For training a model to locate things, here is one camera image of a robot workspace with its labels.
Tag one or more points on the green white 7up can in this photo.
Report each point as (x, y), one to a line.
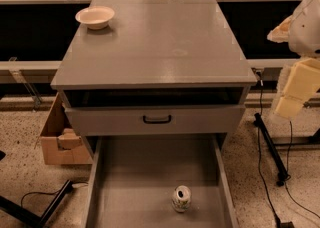
(181, 198)

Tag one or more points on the metal bracket left wall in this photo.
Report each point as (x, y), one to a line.
(17, 73)

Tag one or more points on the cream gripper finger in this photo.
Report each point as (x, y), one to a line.
(301, 84)

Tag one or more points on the grey top drawer front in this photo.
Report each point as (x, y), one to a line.
(128, 121)

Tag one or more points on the black drawer handle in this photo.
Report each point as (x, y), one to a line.
(156, 121)

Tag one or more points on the black stand leg left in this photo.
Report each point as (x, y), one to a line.
(27, 216)

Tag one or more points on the brown cardboard box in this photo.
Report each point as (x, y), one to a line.
(59, 142)

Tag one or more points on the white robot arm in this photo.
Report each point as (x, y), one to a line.
(301, 30)

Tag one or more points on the cream ceramic bowl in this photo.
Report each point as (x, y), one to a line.
(95, 17)

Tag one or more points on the grey drawer cabinet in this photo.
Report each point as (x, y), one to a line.
(155, 54)

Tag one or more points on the black stand leg right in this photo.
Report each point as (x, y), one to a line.
(282, 171)

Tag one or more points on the black stand leg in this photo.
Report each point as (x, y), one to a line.
(282, 171)
(27, 216)

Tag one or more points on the grey open middle drawer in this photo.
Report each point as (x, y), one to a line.
(133, 178)

